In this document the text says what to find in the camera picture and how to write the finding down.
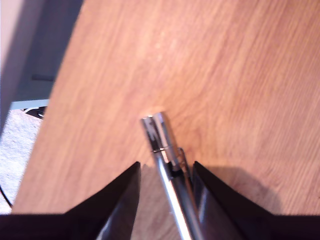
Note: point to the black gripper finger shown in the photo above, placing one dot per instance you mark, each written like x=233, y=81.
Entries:
x=120, y=197
x=220, y=205

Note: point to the metallic silver laser pointer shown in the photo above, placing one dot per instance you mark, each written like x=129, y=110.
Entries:
x=160, y=135

